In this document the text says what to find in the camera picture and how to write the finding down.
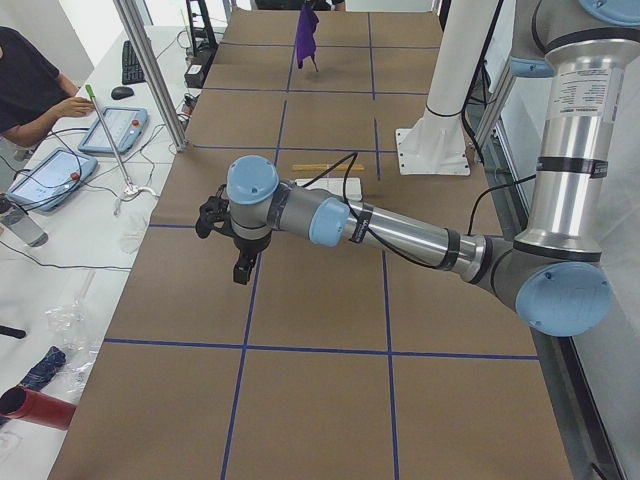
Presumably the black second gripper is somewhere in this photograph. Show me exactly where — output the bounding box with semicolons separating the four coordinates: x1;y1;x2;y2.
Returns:
232;233;271;285

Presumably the purple towel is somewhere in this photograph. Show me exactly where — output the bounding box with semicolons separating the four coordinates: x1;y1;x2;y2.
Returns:
295;3;319;70

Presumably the silver blue second robot arm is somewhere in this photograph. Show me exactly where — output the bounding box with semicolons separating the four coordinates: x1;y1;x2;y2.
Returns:
197;1;639;337

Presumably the white wooden towel rack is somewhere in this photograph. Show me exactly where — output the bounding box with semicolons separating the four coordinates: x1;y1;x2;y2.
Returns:
291;164;363;201

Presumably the person hand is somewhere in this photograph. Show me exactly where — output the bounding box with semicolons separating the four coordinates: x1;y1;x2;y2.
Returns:
57;96;95;118

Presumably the long metal stick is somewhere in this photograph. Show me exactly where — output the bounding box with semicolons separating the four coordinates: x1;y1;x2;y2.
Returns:
84;84;138;199

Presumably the upper blue teach pendant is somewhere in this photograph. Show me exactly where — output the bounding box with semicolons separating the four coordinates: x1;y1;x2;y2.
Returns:
78;106;149;156

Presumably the blue teach pendant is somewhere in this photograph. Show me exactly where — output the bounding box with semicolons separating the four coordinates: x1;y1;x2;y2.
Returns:
7;147;98;211
78;106;149;156

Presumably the blue folded umbrella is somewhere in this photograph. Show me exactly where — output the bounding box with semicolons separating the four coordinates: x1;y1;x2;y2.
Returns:
19;346;66;391

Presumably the lower blue teach pendant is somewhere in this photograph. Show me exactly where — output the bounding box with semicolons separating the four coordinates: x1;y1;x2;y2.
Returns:
7;147;98;211

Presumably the black computer mouse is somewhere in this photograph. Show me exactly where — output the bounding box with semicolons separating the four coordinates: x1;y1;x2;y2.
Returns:
111;86;135;101

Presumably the black keyboard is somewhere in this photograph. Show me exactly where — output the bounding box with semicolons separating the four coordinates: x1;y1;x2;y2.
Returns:
121;40;145;85

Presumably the red cylinder tube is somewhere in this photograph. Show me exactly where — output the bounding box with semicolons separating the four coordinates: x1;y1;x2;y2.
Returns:
1;386;76;430

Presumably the person in black shirt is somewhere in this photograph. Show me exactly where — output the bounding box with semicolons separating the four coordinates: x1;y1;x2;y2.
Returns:
1;27;79;148

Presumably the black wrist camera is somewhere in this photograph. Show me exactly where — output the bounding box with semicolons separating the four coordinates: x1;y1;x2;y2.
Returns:
195;184;233;239

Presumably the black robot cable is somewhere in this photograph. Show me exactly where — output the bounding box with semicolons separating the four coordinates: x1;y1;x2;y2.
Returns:
299;152;539;269

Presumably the white camera stand column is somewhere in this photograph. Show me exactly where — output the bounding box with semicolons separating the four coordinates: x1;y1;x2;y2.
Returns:
396;0;501;176

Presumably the aluminium frame post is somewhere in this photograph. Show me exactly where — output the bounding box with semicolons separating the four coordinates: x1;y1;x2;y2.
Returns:
113;0;187;152

